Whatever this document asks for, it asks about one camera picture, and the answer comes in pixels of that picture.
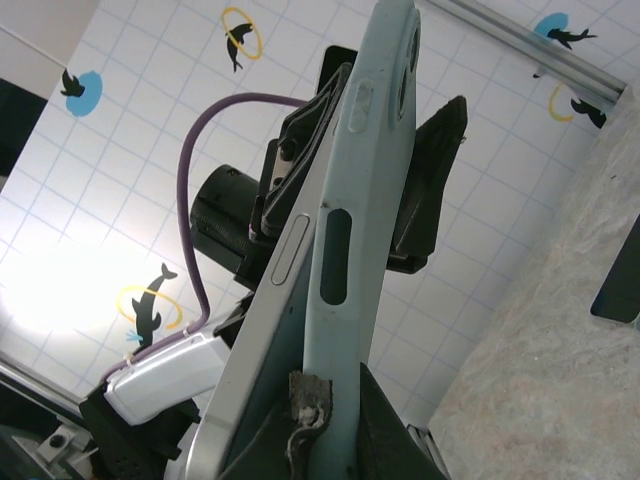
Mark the white bracket with black lens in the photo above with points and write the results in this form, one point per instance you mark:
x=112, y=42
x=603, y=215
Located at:
x=56, y=442

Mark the silver-framed black smartphone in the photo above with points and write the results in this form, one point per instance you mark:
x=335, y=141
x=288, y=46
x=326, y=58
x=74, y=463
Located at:
x=280, y=260

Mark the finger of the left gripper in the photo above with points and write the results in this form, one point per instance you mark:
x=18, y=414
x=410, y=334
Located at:
x=432, y=175
x=305, y=145

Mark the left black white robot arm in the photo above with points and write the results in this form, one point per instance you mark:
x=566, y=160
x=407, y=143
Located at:
x=165, y=370

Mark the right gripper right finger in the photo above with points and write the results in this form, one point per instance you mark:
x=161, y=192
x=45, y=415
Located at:
x=390, y=440

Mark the dolphin on blue disc sticker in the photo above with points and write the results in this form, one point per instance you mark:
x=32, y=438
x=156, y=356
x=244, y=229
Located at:
x=85, y=95
x=552, y=25

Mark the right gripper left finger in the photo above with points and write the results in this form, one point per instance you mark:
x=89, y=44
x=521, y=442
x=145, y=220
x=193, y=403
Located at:
x=280, y=445

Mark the aluminium corner post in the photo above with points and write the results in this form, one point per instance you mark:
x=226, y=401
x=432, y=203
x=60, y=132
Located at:
x=500, y=30

